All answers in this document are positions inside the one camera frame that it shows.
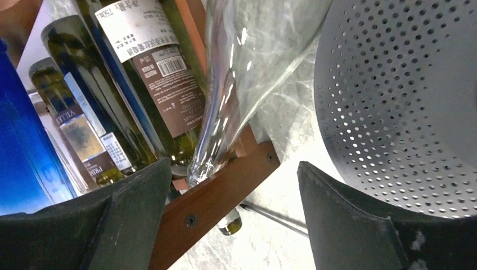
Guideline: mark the clear stoppered glass bottle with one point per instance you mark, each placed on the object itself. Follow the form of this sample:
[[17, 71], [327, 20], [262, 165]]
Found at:
[[32, 176]]

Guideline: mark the dark green wine bottle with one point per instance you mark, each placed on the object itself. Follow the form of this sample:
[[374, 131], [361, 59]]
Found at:
[[143, 54]]

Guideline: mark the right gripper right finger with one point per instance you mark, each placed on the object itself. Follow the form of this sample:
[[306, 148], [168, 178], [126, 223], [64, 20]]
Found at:
[[349, 229]]

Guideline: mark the labelled dark wine bottle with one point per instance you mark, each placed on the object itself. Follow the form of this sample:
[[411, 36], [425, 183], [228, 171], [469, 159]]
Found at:
[[88, 152]]

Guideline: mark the yellow black screwdriver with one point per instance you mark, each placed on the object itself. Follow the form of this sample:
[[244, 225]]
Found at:
[[275, 219]]

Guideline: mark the clear tall bottle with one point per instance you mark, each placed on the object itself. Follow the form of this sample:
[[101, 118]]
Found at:
[[251, 48]]

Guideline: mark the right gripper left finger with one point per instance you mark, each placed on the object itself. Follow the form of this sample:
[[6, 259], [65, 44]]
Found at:
[[114, 227]]

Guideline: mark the grey round speaker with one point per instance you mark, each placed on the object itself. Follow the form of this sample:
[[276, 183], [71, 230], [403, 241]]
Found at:
[[395, 98]]

